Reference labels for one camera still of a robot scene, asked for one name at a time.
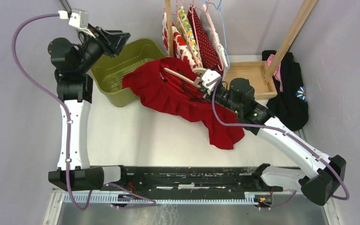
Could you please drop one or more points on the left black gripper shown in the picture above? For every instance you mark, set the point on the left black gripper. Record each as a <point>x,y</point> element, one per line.
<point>112,41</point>

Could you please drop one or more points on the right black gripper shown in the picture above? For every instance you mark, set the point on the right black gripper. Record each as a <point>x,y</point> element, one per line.
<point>205,92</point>

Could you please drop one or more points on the cream plastic hanger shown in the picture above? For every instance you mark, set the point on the cream plastic hanger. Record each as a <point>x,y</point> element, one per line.
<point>195,70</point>

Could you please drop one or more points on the red skirt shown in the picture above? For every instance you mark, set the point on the red skirt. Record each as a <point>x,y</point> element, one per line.
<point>166,93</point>

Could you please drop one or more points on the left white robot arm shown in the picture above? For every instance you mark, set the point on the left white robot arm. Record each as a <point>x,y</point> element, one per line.
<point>74,93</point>

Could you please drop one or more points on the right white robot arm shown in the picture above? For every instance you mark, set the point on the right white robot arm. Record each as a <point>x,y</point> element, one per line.
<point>319,177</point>

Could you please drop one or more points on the wooden clothes rack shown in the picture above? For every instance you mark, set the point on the wooden clothes rack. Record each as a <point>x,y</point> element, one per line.
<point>258,73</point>

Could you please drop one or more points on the green plastic basket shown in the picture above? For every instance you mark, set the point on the green plastic basket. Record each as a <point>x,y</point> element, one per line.
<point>109,72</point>

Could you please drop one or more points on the white garment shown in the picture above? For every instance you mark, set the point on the white garment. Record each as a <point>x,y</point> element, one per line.
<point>213,36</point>

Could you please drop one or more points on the black garment with flower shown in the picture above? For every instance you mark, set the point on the black garment with flower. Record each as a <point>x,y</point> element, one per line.
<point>290,105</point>

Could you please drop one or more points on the dark red polka-dot garment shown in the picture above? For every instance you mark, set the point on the dark red polka-dot garment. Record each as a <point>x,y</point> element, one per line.
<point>207,52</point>

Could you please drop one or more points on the red poppy print garment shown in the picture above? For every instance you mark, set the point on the red poppy print garment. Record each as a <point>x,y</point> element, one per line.
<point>180,48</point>

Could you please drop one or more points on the yellow floral print garment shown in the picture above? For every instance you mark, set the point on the yellow floral print garment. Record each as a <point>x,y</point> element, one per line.
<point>183,25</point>

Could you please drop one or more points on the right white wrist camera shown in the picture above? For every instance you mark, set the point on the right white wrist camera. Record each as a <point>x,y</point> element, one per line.
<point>209,80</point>

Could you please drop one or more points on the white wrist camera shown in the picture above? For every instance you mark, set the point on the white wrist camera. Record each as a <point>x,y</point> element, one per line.
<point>79,19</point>
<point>209,80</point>

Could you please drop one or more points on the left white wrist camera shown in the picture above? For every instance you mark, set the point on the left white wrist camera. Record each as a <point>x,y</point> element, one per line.
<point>79,19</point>

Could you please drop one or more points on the pink wire hanger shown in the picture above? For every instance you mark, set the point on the pink wire hanger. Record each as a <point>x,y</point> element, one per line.
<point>196,41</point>

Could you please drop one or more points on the blue wire hanger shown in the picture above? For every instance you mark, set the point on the blue wire hanger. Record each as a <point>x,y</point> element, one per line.
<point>218,8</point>

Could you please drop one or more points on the white slotted cable duct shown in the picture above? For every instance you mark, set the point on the white slotted cable duct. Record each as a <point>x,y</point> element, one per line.
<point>123,198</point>

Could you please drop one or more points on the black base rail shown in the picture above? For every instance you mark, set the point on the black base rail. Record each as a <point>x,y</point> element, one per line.
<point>193,183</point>

